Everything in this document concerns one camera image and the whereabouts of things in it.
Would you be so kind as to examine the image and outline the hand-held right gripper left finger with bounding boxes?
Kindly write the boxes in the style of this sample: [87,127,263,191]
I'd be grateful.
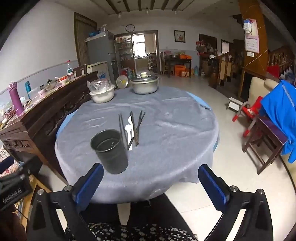
[26,163,104,241]

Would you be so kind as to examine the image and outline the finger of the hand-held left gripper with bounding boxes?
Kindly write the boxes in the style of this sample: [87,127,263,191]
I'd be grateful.
[13,155,43,181]

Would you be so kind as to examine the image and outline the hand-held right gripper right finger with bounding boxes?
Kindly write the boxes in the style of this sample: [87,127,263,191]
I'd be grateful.
[198,164,273,241]

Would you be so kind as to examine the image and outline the dark metal utensil holder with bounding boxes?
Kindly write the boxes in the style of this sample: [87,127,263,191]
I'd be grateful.
[90,129,129,175]

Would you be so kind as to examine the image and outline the dark chopstick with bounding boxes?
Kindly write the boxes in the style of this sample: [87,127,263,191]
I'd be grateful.
[135,110,142,146]
[119,113,127,149]
[137,113,146,146]
[121,112,129,148]
[130,111,135,142]

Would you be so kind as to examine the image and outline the person's left forearm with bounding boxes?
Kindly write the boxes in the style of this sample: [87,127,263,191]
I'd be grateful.
[0,203,27,241]

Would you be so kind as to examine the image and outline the light wooden chair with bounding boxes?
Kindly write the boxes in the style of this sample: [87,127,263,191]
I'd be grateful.
[21,173,55,232]

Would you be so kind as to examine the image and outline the carved wooden sideboard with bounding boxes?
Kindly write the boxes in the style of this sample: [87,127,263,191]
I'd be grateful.
[0,71,99,183]

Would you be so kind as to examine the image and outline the person's legs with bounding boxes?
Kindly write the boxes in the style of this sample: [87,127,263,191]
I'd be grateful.
[77,192,186,231]

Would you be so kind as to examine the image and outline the blue tablecloth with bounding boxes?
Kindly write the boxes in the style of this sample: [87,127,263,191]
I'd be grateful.
[55,91,220,153]

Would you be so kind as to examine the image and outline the pink checked table runner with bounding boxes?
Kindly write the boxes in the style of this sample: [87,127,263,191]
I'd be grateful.
[0,77,78,127]

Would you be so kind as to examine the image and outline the purple thermos bottle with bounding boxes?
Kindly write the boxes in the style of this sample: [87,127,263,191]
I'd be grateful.
[9,82,24,115]

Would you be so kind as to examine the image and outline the black white patterned garment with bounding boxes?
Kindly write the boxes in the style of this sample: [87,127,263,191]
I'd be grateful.
[64,222,197,241]

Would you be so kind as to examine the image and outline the grey tablecloth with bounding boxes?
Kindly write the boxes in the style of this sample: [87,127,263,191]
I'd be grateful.
[55,86,220,204]

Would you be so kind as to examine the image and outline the dark wooden chair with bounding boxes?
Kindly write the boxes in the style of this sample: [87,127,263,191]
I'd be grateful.
[242,115,289,176]

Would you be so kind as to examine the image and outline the small pot with glass lid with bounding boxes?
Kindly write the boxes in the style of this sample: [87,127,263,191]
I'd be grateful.
[45,79,58,90]

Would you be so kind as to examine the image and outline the white basin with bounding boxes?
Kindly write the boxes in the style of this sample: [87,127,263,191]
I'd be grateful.
[89,85,115,104]

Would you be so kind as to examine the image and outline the red plastic chair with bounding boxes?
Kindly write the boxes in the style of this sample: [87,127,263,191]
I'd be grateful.
[232,96,264,138]

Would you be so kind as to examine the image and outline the small white stool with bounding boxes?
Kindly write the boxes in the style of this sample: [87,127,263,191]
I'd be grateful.
[227,97,244,111]

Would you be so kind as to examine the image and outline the clear plastic bag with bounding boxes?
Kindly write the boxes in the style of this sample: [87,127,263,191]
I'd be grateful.
[87,79,115,93]

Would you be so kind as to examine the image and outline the round metal lid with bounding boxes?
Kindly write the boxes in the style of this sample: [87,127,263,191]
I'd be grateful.
[116,75,129,90]

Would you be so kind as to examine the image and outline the blue jacket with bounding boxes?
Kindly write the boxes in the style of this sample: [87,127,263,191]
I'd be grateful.
[259,80,296,163]

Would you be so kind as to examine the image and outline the beige sofa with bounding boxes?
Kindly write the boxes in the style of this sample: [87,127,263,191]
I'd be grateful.
[247,76,296,186]

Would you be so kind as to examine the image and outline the metal pot with lid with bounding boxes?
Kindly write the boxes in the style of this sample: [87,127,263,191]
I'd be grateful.
[131,72,160,95]

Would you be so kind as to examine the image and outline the orange cardboard box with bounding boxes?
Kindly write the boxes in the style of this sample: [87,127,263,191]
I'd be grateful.
[174,65,187,77]

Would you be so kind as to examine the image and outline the dark wooden side table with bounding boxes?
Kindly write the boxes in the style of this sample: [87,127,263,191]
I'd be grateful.
[163,57,192,76]

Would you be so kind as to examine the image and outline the grey refrigerator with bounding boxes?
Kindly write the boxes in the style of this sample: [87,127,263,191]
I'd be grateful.
[85,31,116,86]

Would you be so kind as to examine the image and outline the brown wooden door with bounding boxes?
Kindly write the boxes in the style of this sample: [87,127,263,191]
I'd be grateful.
[73,12,98,68]

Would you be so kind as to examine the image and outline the pink wall calendar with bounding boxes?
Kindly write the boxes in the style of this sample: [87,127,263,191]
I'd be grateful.
[243,20,260,53]

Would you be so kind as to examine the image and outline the framed wall picture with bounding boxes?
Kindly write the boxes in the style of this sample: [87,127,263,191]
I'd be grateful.
[174,30,186,43]

